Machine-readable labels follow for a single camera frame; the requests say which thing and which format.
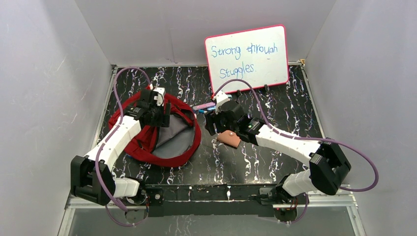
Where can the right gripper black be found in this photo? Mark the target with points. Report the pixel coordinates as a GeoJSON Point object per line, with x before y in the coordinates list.
{"type": "Point", "coordinates": [211, 118]}

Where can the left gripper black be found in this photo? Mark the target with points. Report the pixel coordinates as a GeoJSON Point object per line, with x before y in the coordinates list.
{"type": "Point", "coordinates": [159, 115]}

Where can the red student backpack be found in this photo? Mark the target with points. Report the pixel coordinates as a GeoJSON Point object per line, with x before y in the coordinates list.
{"type": "Point", "coordinates": [168, 146]}

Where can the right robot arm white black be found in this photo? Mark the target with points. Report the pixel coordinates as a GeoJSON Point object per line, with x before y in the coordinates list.
{"type": "Point", "coordinates": [327, 165]}

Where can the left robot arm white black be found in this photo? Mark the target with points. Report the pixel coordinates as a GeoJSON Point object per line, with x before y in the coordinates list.
{"type": "Point", "coordinates": [90, 175]}

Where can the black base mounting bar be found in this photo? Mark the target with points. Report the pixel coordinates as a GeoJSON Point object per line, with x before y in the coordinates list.
{"type": "Point", "coordinates": [219, 199]}

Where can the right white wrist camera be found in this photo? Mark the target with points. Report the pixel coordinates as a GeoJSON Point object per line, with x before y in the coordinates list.
{"type": "Point", "coordinates": [220, 98]}

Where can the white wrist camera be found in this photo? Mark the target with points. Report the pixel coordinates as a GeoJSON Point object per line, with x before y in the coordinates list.
{"type": "Point", "coordinates": [220, 98]}
{"type": "Point", "coordinates": [160, 95]}

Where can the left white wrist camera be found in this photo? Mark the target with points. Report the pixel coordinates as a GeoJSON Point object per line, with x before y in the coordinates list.
{"type": "Point", "coordinates": [160, 95]}

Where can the whiteboard with pink frame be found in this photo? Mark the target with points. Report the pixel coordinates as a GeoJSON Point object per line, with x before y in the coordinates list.
{"type": "Point", "coordinates": [255, 56]}

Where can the aluminium frame rail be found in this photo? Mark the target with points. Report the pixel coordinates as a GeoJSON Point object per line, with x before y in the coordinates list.
{"type": "Point", "coordinates": [322, 215]}

